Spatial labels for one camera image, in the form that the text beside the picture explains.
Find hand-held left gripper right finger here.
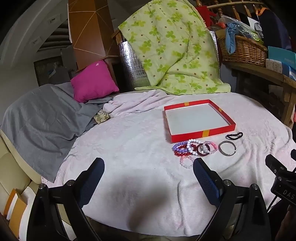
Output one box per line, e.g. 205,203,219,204
193,158,271,241

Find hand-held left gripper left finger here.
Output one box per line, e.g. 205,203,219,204
26,158,105,241

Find light pink bead bracelet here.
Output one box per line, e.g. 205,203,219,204
180,155,195,169

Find dark red bangle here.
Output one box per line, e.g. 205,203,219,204
196,142,212,157

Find silver bangle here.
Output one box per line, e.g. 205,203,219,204
218,141,237,156

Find pink and white bead bracelet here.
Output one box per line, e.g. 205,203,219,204
201,141,218,154

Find red bead bracelet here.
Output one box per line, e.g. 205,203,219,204
174,145,192,157

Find purple bead bracelet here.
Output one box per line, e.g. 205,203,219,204
171,142,192,156

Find black hair tie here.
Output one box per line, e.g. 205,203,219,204
225,132,244,141

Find red shallow box tray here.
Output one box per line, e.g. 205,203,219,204
164,99,236,143

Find pale pink fleece blanket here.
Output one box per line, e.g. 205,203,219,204
42,89,296,237

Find small patterned cloth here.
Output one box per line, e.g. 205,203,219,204
94,110,111,123

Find cream upholstered seat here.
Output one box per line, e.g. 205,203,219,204
0,130,77,241

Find grey blanket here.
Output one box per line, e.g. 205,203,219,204
0,83,114,183

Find orange cardboard box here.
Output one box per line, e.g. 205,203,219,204
3,188,30,233

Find white patterned box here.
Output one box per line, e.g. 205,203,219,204
265,58,284,74

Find wooden bench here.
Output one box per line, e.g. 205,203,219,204
222,60,296,128

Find blue cardboard box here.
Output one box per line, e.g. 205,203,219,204
268,46,296,80

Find magenta pillow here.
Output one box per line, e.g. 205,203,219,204
70,61,119,103

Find wicker basket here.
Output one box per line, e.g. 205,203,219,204
218,35,269,67

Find wooden chair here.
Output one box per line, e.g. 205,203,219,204
102,29,125,93

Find dark blue bag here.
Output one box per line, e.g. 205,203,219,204
257,8,292,50

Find blue cloth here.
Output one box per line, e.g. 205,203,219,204
225,22,243,54

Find green floral quilt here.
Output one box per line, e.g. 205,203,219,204
118,0,232,95

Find orange wooden cabinet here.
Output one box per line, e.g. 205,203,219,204
68,0,116,70

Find white drawer cabinet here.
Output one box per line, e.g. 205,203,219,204
5,0,70,67

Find wooden railing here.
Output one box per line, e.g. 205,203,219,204
196,0,266,20

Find red cloth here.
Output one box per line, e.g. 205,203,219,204
196,5,216,27

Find black cable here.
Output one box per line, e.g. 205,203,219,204
267,197,279,212

